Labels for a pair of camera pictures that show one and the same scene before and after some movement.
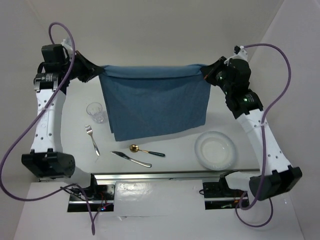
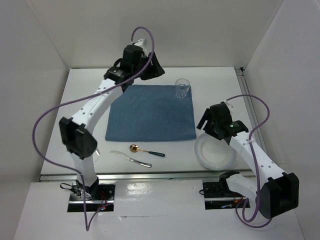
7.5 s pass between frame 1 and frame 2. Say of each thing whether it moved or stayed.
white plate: stayed
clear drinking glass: moved
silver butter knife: stayed
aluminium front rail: stayed
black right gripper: moved
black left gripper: moved
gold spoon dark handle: stayed
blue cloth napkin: moved
